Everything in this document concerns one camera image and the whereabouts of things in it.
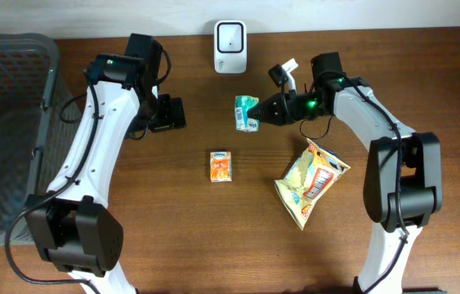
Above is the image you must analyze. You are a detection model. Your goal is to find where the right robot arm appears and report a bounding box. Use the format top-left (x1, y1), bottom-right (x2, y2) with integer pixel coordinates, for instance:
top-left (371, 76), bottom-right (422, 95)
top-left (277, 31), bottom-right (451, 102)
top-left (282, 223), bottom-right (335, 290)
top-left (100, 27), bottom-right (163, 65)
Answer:
top-left (247, 52), bottom-right (443, 293)

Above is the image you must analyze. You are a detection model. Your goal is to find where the yellow chips bag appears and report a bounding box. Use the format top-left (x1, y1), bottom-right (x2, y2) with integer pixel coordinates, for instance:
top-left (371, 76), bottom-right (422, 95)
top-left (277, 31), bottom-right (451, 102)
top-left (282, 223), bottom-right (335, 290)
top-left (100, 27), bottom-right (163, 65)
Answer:
top-left (275, 139), bottom-right (351, 230)

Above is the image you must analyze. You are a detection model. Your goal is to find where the teal tissue pack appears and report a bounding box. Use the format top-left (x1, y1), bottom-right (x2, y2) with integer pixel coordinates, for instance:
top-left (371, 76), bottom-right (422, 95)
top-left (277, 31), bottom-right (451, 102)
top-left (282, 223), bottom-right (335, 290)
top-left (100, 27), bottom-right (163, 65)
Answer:
top-left (234, 96), bottom-right (259, 132)

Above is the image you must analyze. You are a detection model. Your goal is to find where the grey plastic basket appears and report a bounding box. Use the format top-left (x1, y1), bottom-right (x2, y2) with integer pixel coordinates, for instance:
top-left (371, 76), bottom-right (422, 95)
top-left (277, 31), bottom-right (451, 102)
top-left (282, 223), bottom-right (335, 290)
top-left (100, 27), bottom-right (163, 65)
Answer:
top-left (0, 33), bottom-right (82, 247)

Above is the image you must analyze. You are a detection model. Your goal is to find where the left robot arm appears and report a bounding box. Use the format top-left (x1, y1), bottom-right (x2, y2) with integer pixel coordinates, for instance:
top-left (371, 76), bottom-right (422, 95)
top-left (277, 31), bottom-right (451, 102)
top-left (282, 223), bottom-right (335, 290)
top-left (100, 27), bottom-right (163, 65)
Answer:
top-left (20, 33), bottom-right (186, 293)

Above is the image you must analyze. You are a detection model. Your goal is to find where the orange tissue pack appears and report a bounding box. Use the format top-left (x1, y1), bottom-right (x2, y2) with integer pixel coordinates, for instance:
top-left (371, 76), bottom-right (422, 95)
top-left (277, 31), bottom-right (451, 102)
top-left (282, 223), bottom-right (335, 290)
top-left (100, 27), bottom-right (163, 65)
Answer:
top-left (209, 151), bottom-right (232, 183)

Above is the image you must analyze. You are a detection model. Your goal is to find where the white barcode scanner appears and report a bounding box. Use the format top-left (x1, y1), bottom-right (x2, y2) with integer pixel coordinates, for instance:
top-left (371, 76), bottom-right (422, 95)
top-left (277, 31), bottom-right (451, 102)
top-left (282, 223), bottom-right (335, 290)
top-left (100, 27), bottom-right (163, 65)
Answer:
top-left (213, 20), bottom-right (248, 74)

